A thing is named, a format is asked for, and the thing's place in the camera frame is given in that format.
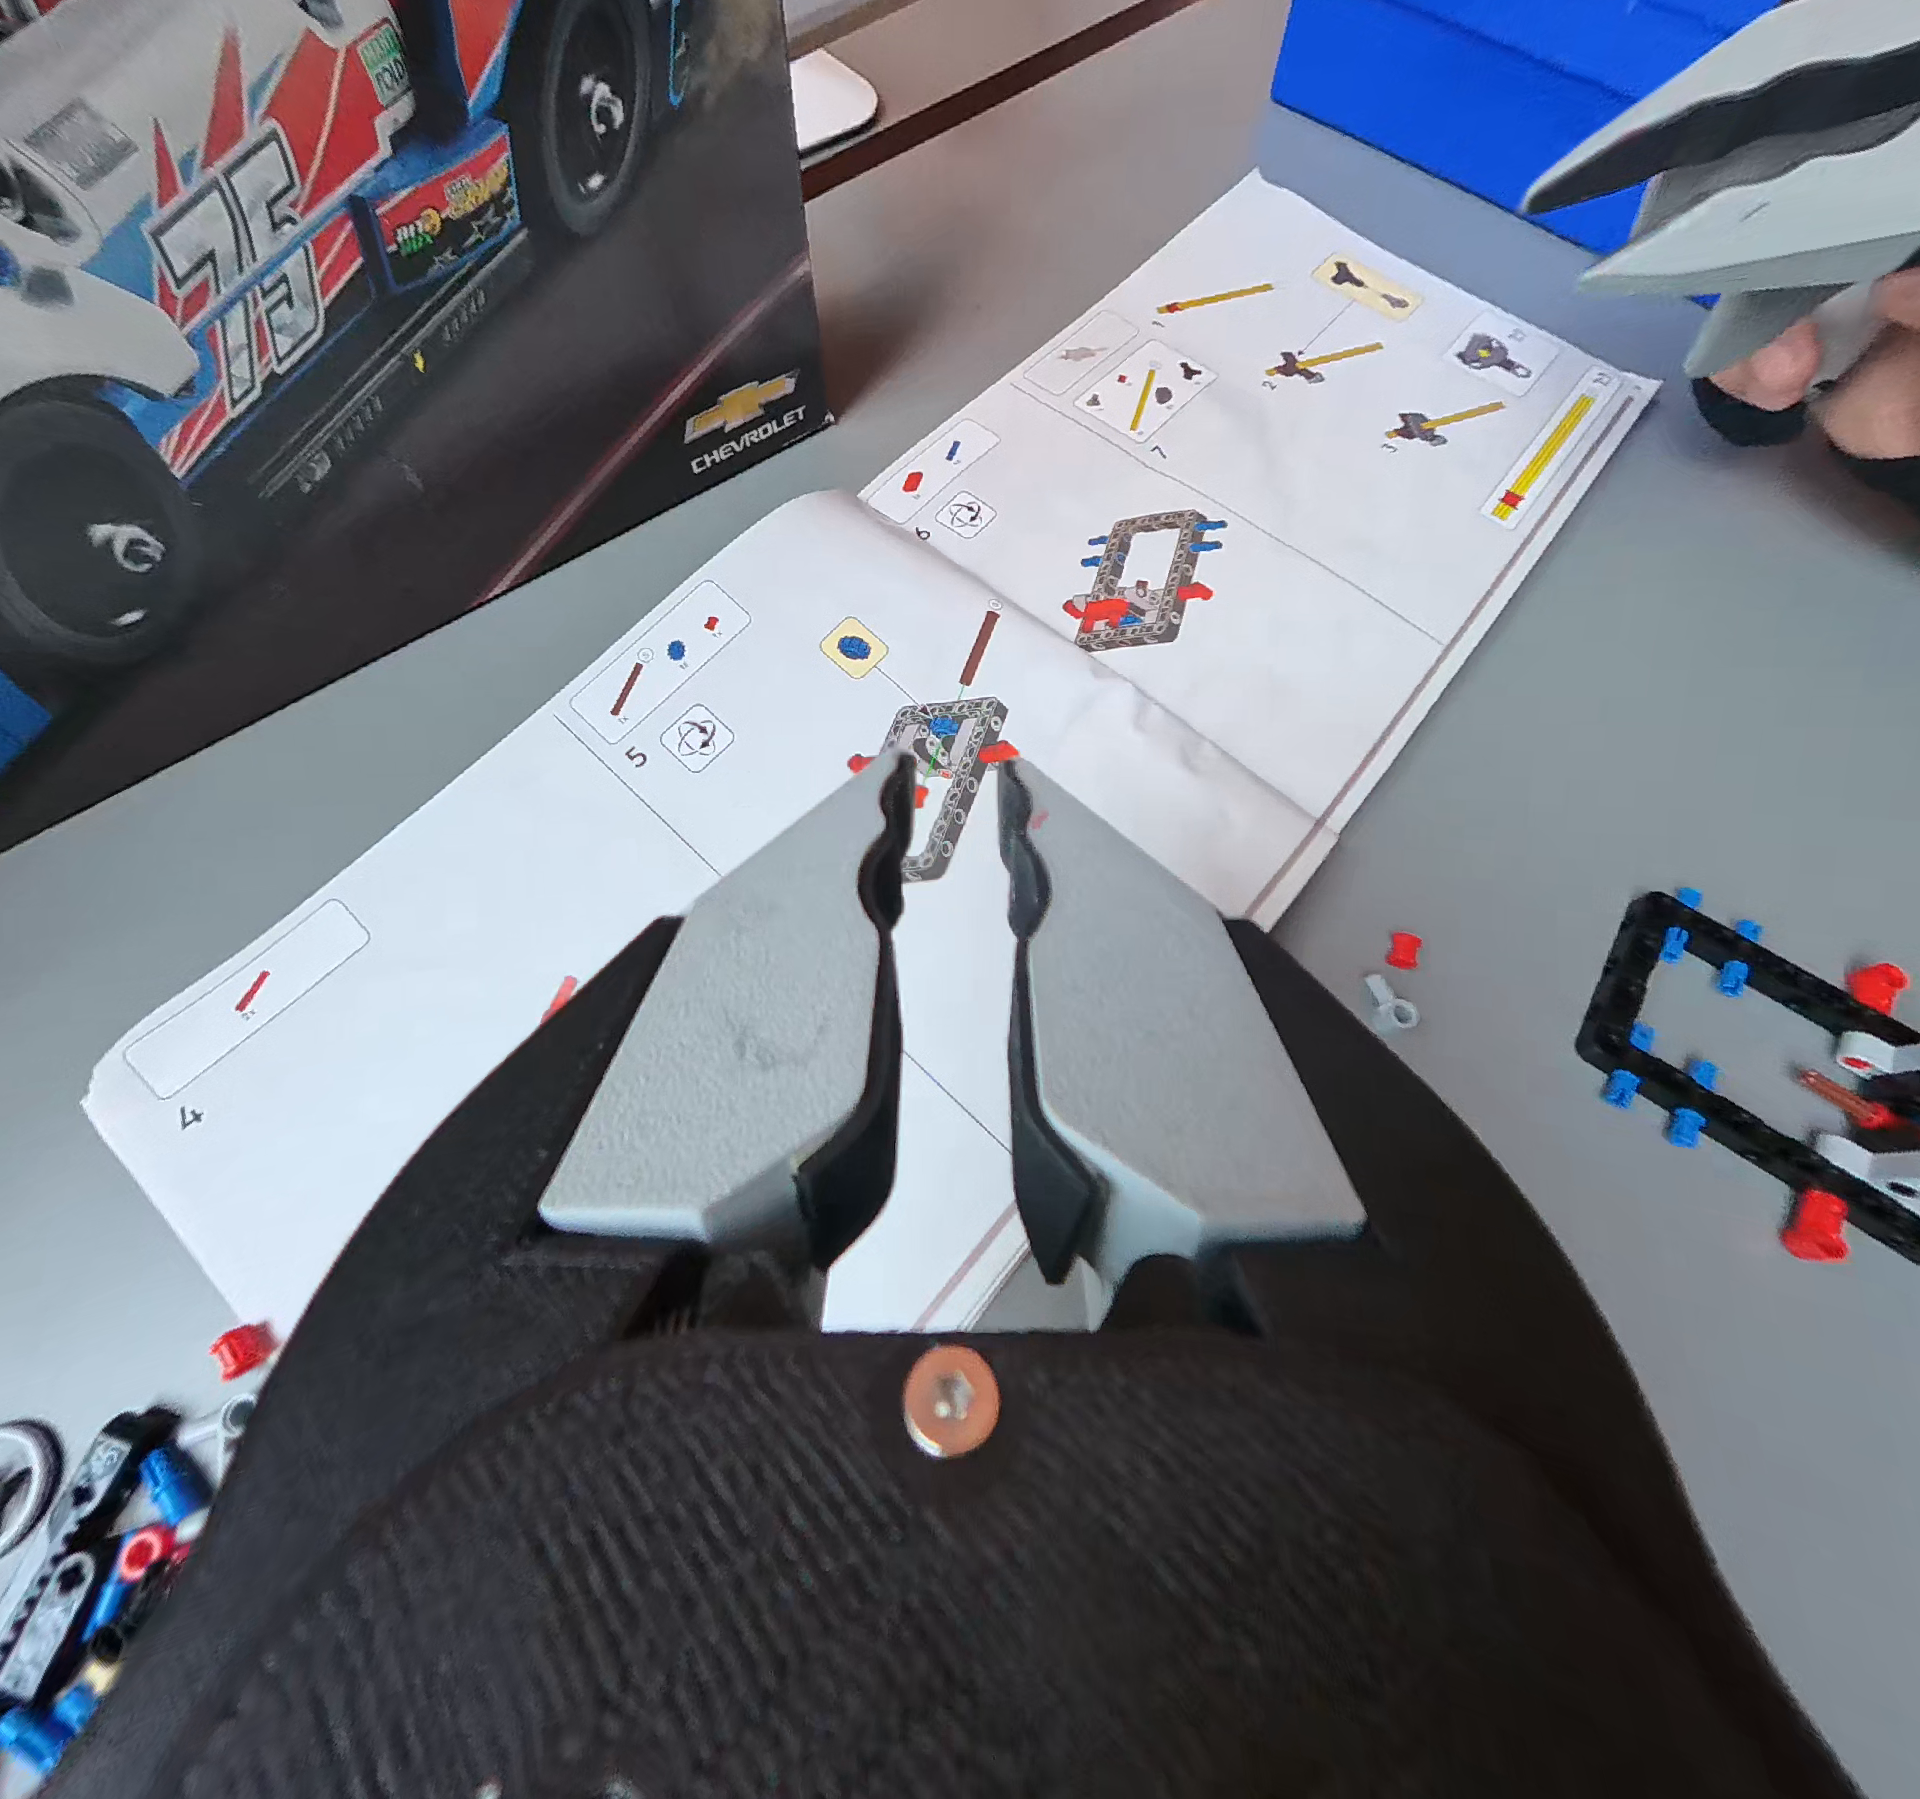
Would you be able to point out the white curved stand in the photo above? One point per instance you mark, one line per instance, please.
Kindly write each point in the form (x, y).
(826, 103)

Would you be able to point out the small red lego bush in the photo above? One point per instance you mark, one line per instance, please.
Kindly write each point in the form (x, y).
(1405, 947)

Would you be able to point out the race car lego set box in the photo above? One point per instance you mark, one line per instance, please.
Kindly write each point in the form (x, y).
(375, 254)

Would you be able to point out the black lego frame assembly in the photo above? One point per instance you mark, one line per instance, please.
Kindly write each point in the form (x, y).
(1618, 975)

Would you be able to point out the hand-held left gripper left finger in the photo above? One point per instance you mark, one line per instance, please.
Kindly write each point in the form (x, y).
(751, 1034)

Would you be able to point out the white lego instruction booklet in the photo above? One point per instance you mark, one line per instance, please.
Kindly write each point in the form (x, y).
(1275, 554)

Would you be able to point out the blue plastic bin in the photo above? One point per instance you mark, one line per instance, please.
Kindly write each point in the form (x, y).
(1427, 30)

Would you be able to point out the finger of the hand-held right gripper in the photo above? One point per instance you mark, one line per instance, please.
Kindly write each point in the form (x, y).
(1771, 58)
(1800, 231)

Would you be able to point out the pile of loose lego pieces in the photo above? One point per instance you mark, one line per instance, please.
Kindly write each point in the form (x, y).
(104, 1543)

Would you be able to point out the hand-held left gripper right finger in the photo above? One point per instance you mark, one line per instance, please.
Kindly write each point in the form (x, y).
(1170, 1063)

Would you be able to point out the small light grey lego connector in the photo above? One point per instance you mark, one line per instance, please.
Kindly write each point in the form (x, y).
(1392, 1003)

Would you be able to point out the single red lego pin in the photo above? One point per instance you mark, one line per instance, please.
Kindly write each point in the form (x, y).
(239, 1348)

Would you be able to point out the person's right hand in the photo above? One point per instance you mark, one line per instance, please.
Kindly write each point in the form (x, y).
(1884, 373)

